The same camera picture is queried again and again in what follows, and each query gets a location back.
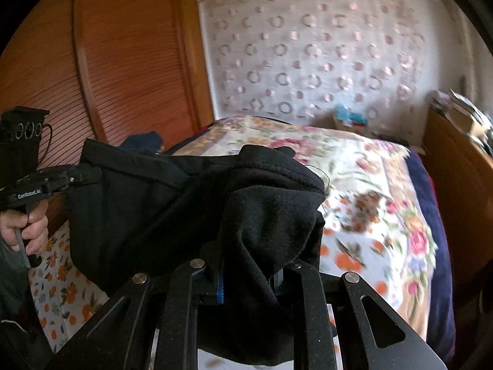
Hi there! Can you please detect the brown wooden sideboard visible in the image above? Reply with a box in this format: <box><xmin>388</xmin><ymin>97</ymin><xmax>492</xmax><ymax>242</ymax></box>
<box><xmin>422</xmin><ymin>108</ymin><xmax>493</xmax><ymax>305</ymax></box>

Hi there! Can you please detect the floral quilt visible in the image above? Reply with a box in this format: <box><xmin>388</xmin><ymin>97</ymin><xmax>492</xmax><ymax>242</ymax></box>
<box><xmin>169</xmin><ymin>115</ymin><xmax>438</xmax><ymax>340</ymax></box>

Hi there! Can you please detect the navy blue garment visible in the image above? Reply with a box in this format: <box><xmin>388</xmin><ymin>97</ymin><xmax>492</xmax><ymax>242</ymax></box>
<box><xmin>119</xmin><ymin>131</ymin><xmax>164</xmax><ymax>155</ymax></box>

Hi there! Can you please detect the person's left forearm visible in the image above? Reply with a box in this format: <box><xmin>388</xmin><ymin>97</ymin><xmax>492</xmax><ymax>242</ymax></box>
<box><xmin>0</xmin><ymin>237</ymin><xmax>33</xmax><ymax>320</ymax></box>

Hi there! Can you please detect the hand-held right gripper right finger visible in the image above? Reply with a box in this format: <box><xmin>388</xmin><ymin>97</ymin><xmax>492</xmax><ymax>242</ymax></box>
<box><xmin>271</xmin><ymin>264</ymin><xmax>449</xmax><ymax>370</ymax></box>

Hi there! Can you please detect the brown slatted wooden wardrobe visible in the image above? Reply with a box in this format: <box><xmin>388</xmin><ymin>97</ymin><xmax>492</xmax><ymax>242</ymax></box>
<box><xmin>0</xmin><ymin>0</ymin><xmax>214</xmax><ymax>236</ymax></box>

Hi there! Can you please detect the stack of papers and boxes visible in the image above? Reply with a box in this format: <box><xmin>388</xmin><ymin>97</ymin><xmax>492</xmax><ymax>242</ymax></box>
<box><xmin>431</xmin><ymin>89</ymin><xmax>493</xmax><ymax>139</ymax></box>

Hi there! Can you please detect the person's left hand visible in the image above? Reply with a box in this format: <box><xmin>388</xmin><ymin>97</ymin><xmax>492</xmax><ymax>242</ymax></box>
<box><xmin>0</xmin><ymin>202</ymin><xmax>49</xmax><ymax>257</ymax></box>

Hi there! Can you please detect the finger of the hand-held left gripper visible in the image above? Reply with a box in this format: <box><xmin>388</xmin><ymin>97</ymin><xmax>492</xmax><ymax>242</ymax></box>
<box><xmin>65</xmin><ymin>166</ymin><xmax>103</xmax><ymax>187</ymax></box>

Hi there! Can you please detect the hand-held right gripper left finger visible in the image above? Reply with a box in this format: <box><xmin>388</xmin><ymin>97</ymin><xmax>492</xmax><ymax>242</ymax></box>
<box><xmin>50</xmin><ymin>259</ymin><xmax>226</xmax><ymax>370</ymax></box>

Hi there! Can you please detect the navy blue blanket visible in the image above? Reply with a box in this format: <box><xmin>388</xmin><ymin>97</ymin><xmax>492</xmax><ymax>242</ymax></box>
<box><xmin>406</xmin><ymin>148</ymin><xmax>457</xmax><ymax>361</ymax></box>

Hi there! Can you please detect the orange fruit print bedsheet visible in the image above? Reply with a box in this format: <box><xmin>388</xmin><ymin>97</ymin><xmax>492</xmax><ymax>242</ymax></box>
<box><xmin>29</xmin><ymin>221</ymin><xmax>110</xmax><ymax>353</ymax></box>

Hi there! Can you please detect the black printed t-shirt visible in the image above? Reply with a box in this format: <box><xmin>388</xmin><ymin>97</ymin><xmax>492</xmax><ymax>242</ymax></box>
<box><xmin>69</xmin><ymin>139</ymin><xmax>328</xmax><ymax>367</ymax></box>

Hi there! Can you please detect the blue plastic bag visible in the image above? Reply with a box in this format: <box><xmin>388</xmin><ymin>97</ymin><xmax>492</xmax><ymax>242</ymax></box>
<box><xmin>333</xmin><ymin>104</ymin><xmax>366</xmax><ymax>128</ymax></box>

